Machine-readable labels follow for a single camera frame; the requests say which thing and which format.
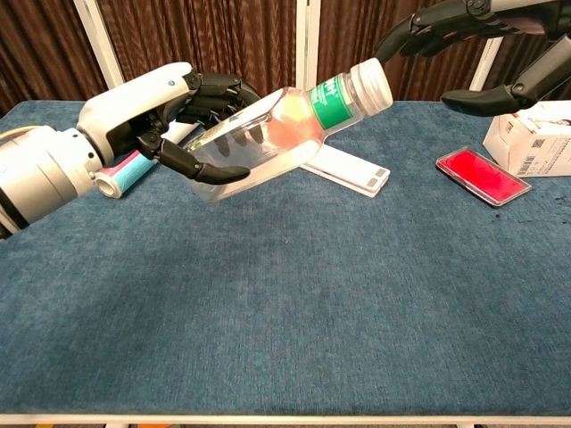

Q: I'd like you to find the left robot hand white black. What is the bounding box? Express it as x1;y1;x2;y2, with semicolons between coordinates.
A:
76;62;261;186

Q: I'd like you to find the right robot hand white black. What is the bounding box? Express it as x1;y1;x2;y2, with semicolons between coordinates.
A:
373;0;571;119

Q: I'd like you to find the white bottle cap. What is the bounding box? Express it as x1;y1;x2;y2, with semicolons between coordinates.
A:
350;57;394;118

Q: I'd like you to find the clear plastic bottle green label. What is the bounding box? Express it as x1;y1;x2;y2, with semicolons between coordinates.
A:
182;57;394;204

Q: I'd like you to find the white film roll pink-teal label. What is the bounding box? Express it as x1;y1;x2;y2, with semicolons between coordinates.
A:
95;120;198;199

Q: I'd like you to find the brown pleated curtain panel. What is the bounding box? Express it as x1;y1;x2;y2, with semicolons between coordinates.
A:
97;0;298;103
0;0;111;118
315;0;487;103

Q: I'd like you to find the white cardboard product box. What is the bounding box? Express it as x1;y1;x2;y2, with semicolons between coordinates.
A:
482;100;571;178

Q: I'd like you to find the red ink pad clear case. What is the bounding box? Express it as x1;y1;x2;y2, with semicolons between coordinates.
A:
434;144;534;209

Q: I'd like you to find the white flat folding stand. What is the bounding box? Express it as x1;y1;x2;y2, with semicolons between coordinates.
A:
301;144;392;198

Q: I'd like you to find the blue table cloth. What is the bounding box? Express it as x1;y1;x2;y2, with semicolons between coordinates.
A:
0;100;571;418

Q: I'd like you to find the white partition post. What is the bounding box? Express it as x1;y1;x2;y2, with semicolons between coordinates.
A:
73;0;126;88
294;0;320;90
468;0;521;93

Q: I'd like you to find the white table frame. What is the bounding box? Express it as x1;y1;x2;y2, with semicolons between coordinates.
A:
0;413;571;428

